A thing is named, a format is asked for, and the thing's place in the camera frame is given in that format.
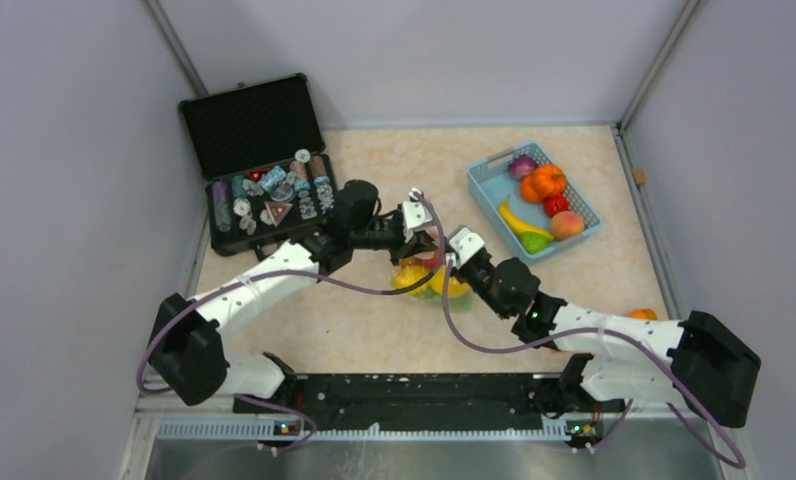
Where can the small yellow toy lemon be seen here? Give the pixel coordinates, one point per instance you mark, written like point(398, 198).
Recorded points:
point(440, 283)

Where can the green toy lime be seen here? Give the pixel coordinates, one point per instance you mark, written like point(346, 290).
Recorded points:
point(533, 243)

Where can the red toy pepper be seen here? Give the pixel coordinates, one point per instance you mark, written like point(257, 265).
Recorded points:
point(555, 204)

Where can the toy peach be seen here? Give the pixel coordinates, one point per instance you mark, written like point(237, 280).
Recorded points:
point(565, 225)

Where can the orange toy carrot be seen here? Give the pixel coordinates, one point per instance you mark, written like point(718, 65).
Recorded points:
point(643, 314)

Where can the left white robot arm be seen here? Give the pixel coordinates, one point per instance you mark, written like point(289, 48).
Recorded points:
point(187, 351)

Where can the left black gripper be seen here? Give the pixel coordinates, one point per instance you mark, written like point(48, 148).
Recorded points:
point(402, 239)

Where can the black poker chip case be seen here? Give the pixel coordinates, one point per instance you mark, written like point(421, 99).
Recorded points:
point(262, 153)

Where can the orange toy pumpkin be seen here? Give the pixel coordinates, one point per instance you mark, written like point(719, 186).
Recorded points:
point(546, 180)

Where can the blue perforated plastic basket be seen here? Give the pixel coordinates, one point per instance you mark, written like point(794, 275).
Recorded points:
point(489, 184)

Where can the purple toy onion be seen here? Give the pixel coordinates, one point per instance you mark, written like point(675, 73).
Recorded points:
point(521, 167)

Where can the red toy apple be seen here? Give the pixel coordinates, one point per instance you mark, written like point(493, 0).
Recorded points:
point(429, 260)

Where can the clear dotted zip bag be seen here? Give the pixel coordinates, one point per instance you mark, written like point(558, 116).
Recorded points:
point(461, 303)

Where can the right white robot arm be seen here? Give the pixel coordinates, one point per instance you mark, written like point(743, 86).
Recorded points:
point(697, 361)

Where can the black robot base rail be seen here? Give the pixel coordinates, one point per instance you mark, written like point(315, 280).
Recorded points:
point(451, 402)

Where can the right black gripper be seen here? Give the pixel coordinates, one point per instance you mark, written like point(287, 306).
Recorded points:
point(462, 269)

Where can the yellow toy banana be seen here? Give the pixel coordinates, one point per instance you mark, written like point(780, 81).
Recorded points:
point(517, 225)

